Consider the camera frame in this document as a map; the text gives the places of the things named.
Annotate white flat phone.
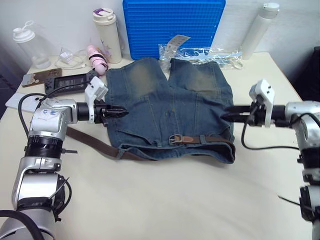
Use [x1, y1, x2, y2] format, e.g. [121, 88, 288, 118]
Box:
[5, 92, 48, 112]

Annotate cream thermos bottle purple print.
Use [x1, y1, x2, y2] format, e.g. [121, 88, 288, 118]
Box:
[92, 7, 124, 65]

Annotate brown braided belt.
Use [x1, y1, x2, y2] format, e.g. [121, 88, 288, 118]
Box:
[65, 126, 237, 163]

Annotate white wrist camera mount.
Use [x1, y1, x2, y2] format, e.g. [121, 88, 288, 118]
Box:
[248, 78, 276, 129]
[84, 75, 109, 125]

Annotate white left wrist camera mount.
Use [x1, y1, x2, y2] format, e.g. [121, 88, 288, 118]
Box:
[84, 75, 109, 125]

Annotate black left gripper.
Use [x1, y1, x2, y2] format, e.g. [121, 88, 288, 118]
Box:
[93, 99, 130, 126]

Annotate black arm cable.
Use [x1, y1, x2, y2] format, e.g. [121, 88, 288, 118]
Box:
[240, 101, 300, 151]
[17, 82, 97, 139]

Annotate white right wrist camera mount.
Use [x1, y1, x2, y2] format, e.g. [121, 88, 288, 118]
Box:
[248, 78, 276, 129]

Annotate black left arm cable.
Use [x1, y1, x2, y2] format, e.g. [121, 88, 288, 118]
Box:
[17, 82, 97, 139]

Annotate tall white bottle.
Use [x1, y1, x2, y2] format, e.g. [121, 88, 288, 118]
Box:
[240, 2, 281, 61]

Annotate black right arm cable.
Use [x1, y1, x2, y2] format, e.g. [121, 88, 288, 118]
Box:
[240, 101, 300, 151]

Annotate black handheld game console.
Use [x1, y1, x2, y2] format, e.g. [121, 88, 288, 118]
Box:
[44, 70, 99, 95]

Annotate blue plastic grid tray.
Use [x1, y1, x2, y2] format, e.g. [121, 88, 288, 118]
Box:
[121, 0, 227, 62]

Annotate pink handheld device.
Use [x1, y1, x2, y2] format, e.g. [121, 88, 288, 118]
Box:
[86, 44, 111, 77]

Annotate blue denim shorts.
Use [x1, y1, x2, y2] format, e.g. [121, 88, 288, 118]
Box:
[104, 57, 237, 165]

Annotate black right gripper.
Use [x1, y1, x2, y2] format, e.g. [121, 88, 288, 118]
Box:
[220, 100, 267, 127]

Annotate clear plastic bag with tag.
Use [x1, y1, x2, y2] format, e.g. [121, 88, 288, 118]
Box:
[157, 34, 192, 64]

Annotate thick black hose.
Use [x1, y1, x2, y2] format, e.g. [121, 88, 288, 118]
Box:
[0, 209, 45, 240]

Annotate white charger with cable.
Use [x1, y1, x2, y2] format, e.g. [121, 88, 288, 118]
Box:
[54, 47, 89, 70]

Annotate phone with brown case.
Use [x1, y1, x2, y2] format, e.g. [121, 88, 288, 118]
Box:
[21, 67, 64, 88]

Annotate clear shaker bottle white lid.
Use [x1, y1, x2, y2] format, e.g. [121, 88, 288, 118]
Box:
[12, 20, 52, 71]

